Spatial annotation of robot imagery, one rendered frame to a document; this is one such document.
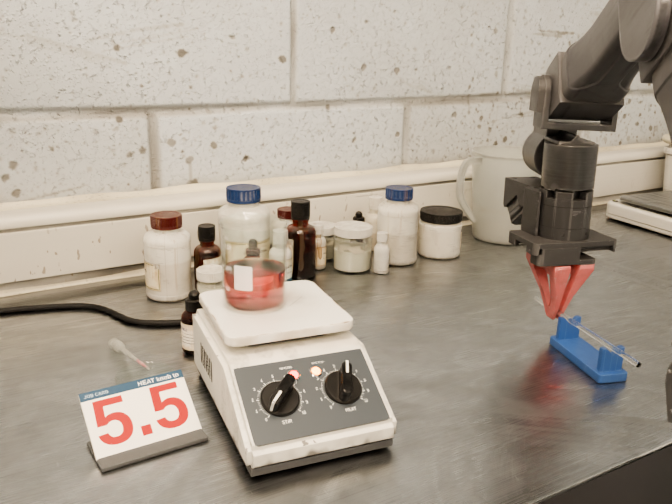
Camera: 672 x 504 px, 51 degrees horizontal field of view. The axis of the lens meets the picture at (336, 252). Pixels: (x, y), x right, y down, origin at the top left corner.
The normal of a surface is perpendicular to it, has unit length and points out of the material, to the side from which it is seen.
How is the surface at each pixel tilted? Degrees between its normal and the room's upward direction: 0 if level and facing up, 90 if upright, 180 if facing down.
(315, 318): 0
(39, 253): 90
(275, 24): 90
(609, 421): 0
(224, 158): 90
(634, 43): 89
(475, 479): 0
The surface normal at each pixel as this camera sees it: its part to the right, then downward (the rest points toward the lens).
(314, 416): 0.21, -0.68
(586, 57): -1.00, 0.00
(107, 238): 0.52, 0.27
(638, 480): 0.04, -0.95
